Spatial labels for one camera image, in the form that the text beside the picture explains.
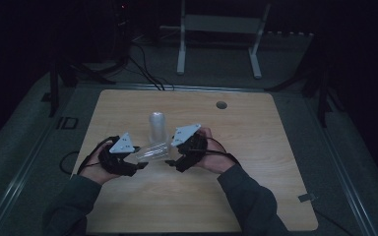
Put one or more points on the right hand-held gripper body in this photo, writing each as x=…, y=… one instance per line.
x=193, y=154

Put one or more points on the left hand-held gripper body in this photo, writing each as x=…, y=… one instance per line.
x=116, y=162

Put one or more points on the clear plastic cup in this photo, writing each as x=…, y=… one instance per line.
x=152, y=151

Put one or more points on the stack of translucent cups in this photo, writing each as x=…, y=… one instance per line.
x=157, y=126

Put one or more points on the person's left hand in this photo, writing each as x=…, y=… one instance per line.
x=93, y=172

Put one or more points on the person's right hand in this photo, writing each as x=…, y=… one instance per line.
x=216, y=164

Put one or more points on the black tripod legs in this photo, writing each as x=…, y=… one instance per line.
x=88, y=73

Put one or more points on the grey tape piece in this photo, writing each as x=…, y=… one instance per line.
x=306, y=197

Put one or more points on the dark equipment rack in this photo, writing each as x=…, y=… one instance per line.
x=122, y=23

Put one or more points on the white metal stand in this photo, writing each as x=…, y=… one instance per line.
x=221, y=23

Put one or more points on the black angled stand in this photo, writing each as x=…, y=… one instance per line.
x=321, y=98

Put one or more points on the pale power strip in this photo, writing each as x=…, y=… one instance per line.
x=290, y=33

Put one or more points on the black floor bracket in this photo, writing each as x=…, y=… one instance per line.
x=67, y=123

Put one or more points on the metal floor rail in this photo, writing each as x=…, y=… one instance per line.
x=13, y=188
x=347, y=193

